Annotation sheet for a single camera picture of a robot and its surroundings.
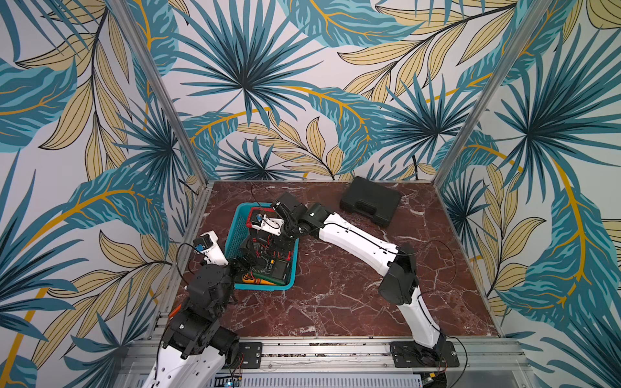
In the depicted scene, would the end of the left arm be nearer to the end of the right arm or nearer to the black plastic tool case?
the end of the right arm

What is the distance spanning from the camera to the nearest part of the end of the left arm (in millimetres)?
602

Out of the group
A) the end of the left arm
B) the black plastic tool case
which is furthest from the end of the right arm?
the black plastic tool case
